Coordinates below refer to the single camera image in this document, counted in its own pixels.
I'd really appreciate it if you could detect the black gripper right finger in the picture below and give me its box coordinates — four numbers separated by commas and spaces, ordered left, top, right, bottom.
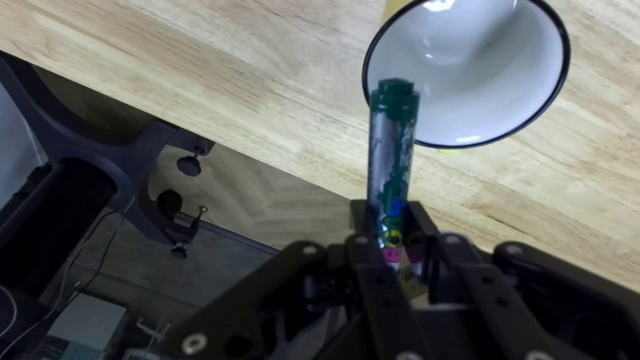
408, 201, 640, 360

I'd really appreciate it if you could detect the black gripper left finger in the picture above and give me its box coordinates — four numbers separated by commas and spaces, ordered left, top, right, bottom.
162, 199, 428, 360

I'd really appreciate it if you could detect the green marker pen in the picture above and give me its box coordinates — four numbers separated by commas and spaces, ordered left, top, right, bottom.
367, 77, 420, 269

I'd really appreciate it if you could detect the yellow enamel cup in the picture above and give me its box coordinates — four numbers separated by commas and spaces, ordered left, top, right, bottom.
361, 0, 571, 148

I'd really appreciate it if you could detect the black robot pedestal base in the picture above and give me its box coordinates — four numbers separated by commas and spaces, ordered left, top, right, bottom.
0, 51, 213, 295

